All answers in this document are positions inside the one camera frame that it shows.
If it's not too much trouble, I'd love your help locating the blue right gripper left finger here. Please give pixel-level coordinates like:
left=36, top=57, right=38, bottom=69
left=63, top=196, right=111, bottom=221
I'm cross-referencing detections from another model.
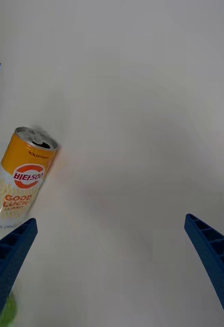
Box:
left=0, top=217, right=38, bottom=327

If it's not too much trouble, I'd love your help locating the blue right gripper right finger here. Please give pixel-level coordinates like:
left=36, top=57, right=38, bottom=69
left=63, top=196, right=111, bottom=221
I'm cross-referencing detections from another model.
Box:
left=184, top=213, right=224, bottom=327

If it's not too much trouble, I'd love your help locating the orange and white drink can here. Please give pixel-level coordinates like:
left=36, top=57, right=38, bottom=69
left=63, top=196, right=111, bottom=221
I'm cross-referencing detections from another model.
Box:
left=0, top=126, right=59, bottom=230

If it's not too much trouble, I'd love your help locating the green plastic bottle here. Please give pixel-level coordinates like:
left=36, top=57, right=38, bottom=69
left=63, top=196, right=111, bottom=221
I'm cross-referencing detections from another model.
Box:
left=0, top=293, right=18, bottom=327

